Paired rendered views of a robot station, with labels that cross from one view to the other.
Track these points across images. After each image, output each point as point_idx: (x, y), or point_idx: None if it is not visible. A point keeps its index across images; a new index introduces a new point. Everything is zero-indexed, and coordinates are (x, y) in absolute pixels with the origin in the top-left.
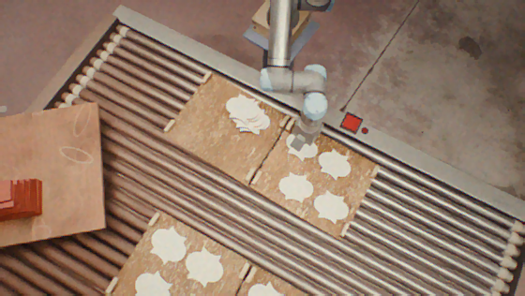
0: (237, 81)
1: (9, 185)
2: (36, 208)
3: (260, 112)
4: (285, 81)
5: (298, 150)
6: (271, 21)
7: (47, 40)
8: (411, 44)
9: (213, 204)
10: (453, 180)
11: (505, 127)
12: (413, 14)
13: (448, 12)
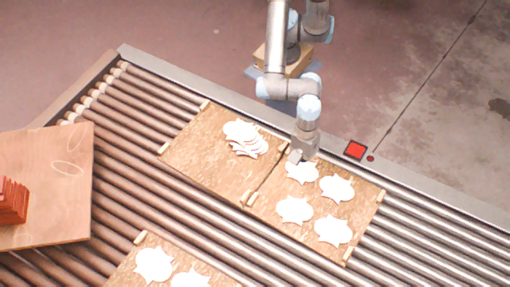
0: (236, 112)
1: (2, 179)
2: (21, 214)
3: (257, 135)
4: (280, 86)
5: (296, 163)
6: (267, 32)
7: (38, 99)
8: (433, 105)
9: (204, 226)
10: (469, 209)
11: None
12: (435, 76)
13: (474, 74)
